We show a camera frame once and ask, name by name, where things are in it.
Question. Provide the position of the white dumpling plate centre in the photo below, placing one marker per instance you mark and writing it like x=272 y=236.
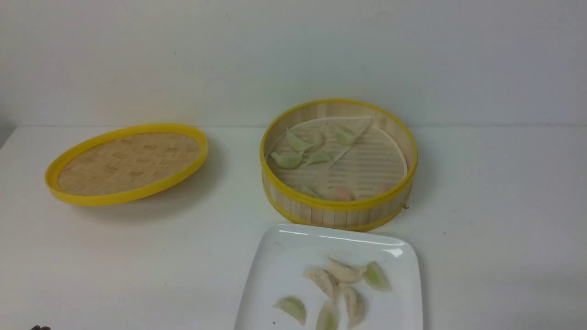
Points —
x=325 y=281

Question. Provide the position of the white dumpling plate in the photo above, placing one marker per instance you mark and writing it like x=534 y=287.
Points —
x=355 y=305
x=325 y=281
x=345 y=273

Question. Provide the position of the yellow rimmed bamboo steamer lid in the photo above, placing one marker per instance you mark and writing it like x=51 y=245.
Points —
x=127 y=164

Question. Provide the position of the white dumpling plate lower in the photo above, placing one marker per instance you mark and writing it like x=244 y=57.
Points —
x=355 y=305

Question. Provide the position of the pink dumpling in steamer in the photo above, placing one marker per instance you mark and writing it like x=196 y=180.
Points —
x=341 y=193

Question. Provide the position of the green dumpling plate bottom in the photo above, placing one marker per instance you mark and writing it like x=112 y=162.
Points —
x=328 y=318

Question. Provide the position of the green dumpling steamer front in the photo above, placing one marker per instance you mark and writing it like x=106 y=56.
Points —
x=310 y=191

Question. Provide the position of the green dumpling in steamer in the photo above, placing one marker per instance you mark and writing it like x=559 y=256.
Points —
x=296 y=143

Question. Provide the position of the green dumpling plate left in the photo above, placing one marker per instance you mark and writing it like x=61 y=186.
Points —
x=293 y=307

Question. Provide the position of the green dumpling steamer back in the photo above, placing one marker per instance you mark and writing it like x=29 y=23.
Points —
x=344 y=135

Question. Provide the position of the white square plate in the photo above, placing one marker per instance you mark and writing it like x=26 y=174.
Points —
x=286 y=251

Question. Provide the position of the green dumpling plate right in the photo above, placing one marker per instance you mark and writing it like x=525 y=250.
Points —
x=375 y=277

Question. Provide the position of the white dumpling plate top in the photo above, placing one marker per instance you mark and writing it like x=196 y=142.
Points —
x=345 y=273

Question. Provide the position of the green dumpling plate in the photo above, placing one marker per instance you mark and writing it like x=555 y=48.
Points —
x=328 y=318
x=293 y=307
x=375 y=277

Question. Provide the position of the yellow rimmed bamboo steamer basket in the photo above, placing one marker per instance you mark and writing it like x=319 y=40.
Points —
x=359 y=215

